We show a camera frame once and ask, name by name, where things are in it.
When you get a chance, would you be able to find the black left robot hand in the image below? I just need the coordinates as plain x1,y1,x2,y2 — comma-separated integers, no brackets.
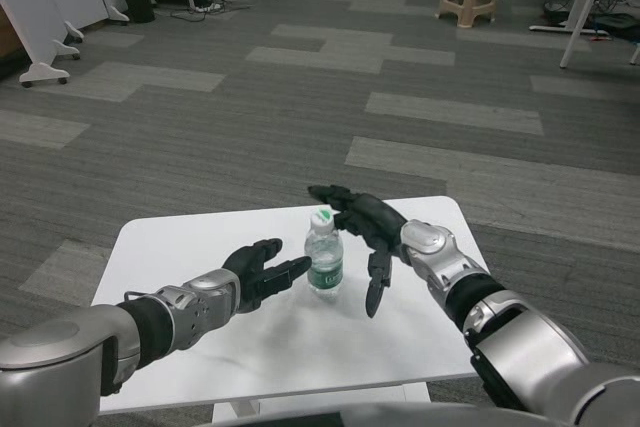
222,236,314,316

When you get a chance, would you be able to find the clear water bottle green label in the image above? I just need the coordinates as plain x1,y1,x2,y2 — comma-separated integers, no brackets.
303,206,345,301

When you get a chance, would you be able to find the silver robot chest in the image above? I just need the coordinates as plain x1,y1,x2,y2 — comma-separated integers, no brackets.
294,402,506,427

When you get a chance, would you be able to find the white table base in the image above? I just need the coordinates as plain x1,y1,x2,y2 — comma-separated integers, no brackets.
212,380,430,424

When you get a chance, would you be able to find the black floor cable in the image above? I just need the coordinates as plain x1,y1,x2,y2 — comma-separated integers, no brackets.
169,0,251,23

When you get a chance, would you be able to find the black waste bin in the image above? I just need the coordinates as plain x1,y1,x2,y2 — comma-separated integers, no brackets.
119,0,157,24

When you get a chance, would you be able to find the white desk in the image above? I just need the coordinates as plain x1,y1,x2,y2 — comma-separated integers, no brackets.
558,0,640,69

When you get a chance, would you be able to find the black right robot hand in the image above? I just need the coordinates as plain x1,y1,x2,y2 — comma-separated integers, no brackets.
306,185,409,319

